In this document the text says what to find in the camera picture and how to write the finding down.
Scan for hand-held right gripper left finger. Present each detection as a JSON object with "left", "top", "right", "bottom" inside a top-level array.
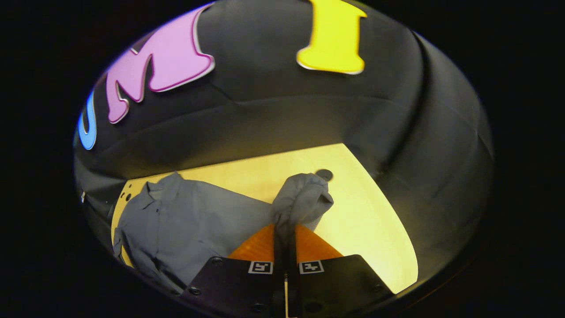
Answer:
[{"left": 179, "top": 223, "right": 286, "bottom": 318}]

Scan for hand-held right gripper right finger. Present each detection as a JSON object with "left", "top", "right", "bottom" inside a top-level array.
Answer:
[{"left": 287, "top": 223, "right": 396, "bottom": 318}]

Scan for black backdrop cloth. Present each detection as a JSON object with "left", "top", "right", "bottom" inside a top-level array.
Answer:
[{"left": 73, "top": 0, "right": 495, "bottom": 310}]

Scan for grey polo shirt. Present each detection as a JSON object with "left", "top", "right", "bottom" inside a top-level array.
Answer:
[{"left": 113, "top": 171, "right": 335, "bottom": 293}]

